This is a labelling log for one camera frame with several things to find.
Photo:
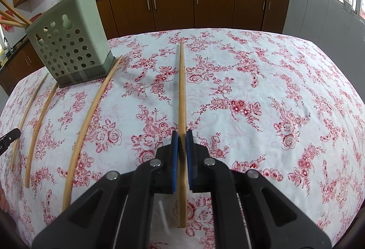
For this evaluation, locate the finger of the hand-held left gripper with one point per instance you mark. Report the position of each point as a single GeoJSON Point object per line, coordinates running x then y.
{"type": "Point", "coordinates": [8, 139]}

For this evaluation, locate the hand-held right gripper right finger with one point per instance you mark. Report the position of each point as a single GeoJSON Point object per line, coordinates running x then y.
{"type": "Point", "coordinates": [190, 163]}

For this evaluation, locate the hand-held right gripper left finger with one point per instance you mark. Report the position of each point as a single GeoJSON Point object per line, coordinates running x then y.
{"type": "Point", "coordinates": [174, 163]}

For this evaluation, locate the wooden chopstick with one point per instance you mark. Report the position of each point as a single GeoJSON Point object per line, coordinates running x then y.
{"type": "Point", "coordinates": [12, 19]}
{"type": "Point", "coordinates": [15, 11]}
{"type": "Point", "coordinates": [40, 138]}
{"type": "Point", "coordinates": [88, 129]}
{"type": "Point", "coordinates": [11, 24]}
{"type": "Point", "coordinates": [27, 123]}
{"type": "Point", "coordinates": [181, 89]}

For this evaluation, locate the green perforated utensil holder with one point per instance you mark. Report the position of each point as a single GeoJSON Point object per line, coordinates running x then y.
{"type": "Point", "coordinates": [74, 38]}

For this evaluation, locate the person's left hand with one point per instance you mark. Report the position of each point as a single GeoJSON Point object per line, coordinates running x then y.
{"type": "Point", "coordinates": [3, 202]}

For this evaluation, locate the yellow detergent bottle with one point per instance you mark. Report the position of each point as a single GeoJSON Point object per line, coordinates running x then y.
{"type": "Point", "coordinates": [2, 57]}

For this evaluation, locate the red floral tablecloth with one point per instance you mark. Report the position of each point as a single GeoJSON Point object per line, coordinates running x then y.
{"type": "Point", "coordinates": [256, 95]}

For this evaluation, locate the steel faucet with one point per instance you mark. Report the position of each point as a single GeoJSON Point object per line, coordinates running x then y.
{"type": "Point", "coordinates": [8, 44]}

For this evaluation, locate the red and white plastic bag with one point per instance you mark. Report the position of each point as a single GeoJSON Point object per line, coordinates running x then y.
{"type": "Point", "coordinates": [7, 22]}

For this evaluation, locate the brown base cabinets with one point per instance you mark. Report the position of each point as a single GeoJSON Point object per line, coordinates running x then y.
{"type": "Point", "coordinates": [171, 4]}

